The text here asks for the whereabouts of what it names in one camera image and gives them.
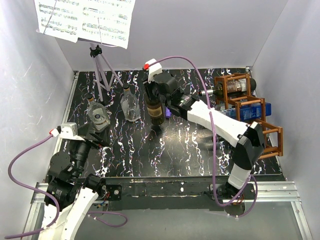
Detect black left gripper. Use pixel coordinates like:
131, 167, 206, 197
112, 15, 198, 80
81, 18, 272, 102
70, 121, 110, 177

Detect clear glass bottle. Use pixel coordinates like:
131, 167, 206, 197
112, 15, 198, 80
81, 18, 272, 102
87, 94, 111, 133

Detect dark bottle brown label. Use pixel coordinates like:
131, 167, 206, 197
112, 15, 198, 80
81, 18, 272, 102
144, 86, 165, 126

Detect clear plastic bottle blue label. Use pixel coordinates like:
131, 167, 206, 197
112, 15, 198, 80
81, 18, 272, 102
120, 83, 141, 122

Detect dark wine bottle silver cap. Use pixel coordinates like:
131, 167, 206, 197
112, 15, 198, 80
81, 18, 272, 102
198, 77, 258, 98

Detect blue box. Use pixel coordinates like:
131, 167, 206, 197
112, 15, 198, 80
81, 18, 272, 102
218, 103, 262, 122

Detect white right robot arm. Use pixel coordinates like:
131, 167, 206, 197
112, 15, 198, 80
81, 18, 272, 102
143, 72, 265, 199

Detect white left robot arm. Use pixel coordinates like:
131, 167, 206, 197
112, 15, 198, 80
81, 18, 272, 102
38, 122, 110, 240

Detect brown wooden wine rack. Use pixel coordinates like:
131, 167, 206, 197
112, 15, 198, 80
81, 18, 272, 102
213, 73, 284, 159

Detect purple toy microphone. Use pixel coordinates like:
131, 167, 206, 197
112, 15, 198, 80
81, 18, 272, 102
165, 107, 172, 119

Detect lilac music stand tripod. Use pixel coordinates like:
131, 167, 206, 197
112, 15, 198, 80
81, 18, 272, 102
78, 38, 124, 104

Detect white sheet music pages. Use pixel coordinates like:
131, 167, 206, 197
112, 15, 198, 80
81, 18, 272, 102
34, 0, 136, 49

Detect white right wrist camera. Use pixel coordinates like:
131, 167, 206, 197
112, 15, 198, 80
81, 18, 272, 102
143, 58, 162, 84

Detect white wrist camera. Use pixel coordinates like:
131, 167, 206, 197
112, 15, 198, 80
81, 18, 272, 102
59, 122, 85, 141
143, 58, 162, 84

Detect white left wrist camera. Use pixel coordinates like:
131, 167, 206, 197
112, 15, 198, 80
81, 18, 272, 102
59, 122, 85, 141

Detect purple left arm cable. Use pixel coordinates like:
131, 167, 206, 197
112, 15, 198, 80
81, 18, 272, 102
4, 129, 128, 239

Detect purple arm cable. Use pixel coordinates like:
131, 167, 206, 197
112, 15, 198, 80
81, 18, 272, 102
4, 129, 128, 239
142, 55, 258, 217

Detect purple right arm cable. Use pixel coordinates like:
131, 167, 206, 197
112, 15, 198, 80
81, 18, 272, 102
142, 55, 258, 217

